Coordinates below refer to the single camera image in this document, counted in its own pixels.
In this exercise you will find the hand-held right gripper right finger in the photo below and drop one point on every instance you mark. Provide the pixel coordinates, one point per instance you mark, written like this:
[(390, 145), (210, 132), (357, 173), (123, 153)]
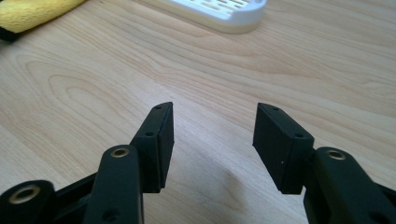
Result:
[(280, 149)]

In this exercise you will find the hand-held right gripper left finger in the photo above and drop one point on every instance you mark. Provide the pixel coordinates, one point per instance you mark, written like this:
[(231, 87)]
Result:
[(157, 146)]

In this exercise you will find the yellow cloth with black trim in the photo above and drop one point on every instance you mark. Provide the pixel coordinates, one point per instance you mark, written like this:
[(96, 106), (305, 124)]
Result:
[(34, 12)]

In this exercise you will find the white slotted tray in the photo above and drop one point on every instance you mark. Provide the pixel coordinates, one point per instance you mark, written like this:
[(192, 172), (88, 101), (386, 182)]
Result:
[(224, 12)]

